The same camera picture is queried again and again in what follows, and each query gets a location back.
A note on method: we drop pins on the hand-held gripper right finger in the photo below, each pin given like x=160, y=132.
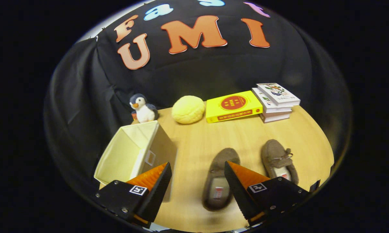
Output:
x=239, y=194

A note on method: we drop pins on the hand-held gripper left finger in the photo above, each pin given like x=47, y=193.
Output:
x=157, y=194

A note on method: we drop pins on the brown moccasin shoe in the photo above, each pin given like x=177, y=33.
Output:
x=215, y=187
x=273, y=152

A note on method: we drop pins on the brown fabric storage box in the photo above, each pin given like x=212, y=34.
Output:
x=123, y=152

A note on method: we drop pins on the penguin plush toy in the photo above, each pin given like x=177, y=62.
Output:
x=144, y=111

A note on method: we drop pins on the pale pink paperback book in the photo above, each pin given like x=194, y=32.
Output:
x=275, y=117

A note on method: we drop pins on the yellow round plush bun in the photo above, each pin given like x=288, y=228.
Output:
x=188, y=110

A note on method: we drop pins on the yellow book with red circle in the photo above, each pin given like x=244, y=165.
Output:
x=233, y=103

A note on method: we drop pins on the white paperback book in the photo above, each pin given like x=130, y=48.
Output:
x=265, y=102

